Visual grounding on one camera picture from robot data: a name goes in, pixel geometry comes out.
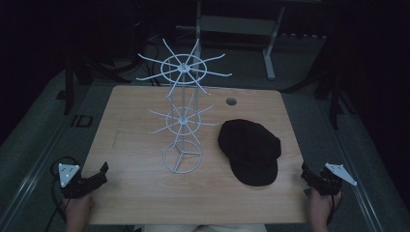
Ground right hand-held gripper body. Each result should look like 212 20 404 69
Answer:
309 161 358 197

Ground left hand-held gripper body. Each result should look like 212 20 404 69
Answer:
57 162 103 200

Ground black cap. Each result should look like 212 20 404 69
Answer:
217 118 282 188

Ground white wire rotating display rack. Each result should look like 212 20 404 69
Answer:
135 38 233 175

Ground person's left hand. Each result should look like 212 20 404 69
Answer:
63 192 95 230

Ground person's right hand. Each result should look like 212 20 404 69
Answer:
307 188 343 230

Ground black metal stand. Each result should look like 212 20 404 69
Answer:
55 56 133 116
283 38 357 131

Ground power strip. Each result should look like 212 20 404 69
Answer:
279 31 328 42

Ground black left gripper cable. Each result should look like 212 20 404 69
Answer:
44 156 79 232

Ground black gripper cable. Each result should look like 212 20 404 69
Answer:
44 156 79 232
326 190 343 226

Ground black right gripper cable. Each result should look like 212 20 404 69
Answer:
326 190 343 226

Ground black square floor bracket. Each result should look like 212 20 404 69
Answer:
71 114 95 129

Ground black floor cables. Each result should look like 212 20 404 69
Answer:
129 35 165 88

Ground grey metal desk frame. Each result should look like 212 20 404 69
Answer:
175 0 288 81

